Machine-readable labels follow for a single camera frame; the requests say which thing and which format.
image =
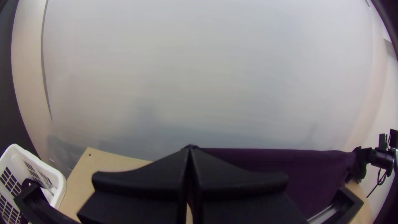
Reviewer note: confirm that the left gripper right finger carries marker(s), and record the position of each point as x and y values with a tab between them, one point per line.
242	196

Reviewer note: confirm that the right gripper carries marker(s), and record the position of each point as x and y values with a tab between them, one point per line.
377	158

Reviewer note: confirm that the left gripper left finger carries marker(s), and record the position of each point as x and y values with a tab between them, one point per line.
140	193

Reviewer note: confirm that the dark t-shirt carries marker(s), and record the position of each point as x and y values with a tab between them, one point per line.
311	174

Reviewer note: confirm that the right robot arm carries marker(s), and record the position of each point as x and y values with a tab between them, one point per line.
392	138

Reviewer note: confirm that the white laundry basket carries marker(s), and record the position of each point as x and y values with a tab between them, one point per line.
18	168

